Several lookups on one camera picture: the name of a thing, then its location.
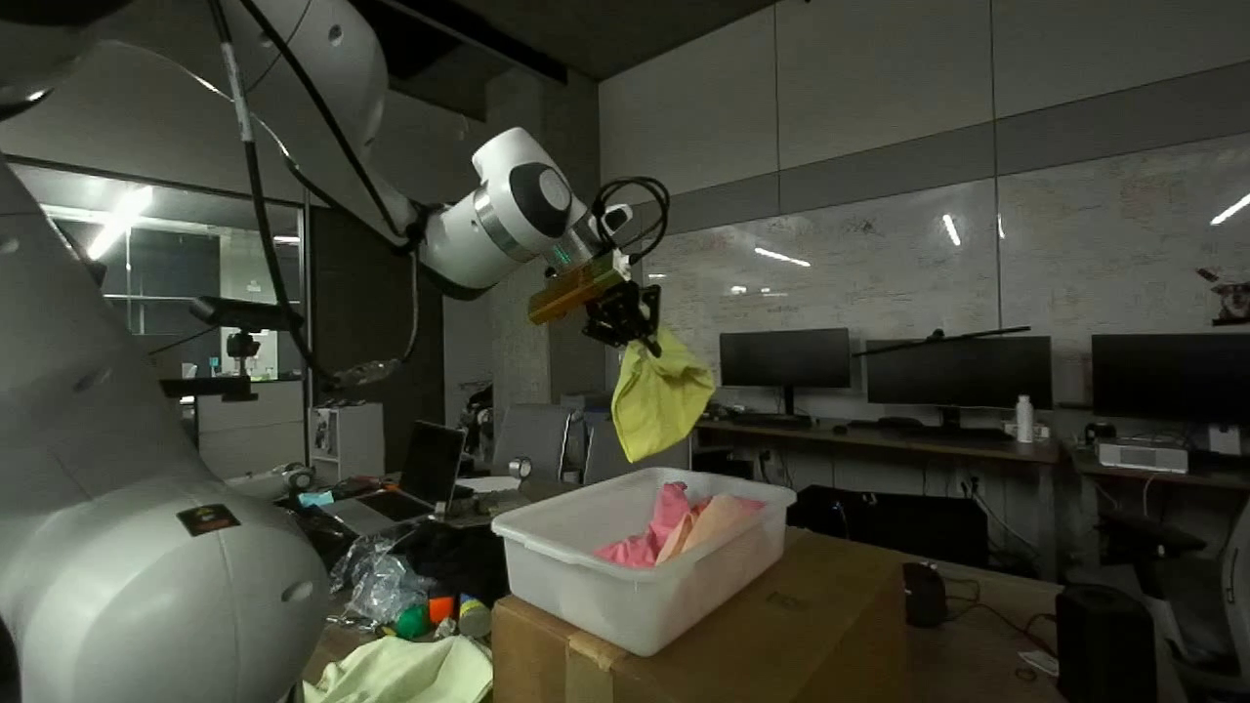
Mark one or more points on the peach printed cloth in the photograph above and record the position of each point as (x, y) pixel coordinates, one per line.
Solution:
(709, 522)

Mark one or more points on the white plastic bowl tub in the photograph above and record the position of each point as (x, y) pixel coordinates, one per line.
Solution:
(554, 556)

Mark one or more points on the white spray bottle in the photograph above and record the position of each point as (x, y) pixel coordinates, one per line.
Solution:
(1027, 421)

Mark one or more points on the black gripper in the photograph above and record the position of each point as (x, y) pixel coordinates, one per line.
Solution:
(623, 314)

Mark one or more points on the middle black monitor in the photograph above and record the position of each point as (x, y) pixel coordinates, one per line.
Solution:
(960, 372)

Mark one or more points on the yellow cloth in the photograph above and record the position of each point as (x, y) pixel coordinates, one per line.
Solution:
(661, 397)

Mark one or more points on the pink cloth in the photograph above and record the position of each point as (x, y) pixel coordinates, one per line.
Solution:
(639, 551)

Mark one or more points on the pale green fluffy towel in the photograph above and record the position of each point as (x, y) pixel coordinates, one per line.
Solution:
(397, 668)

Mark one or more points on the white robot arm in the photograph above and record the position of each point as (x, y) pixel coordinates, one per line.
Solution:
(128, 569)

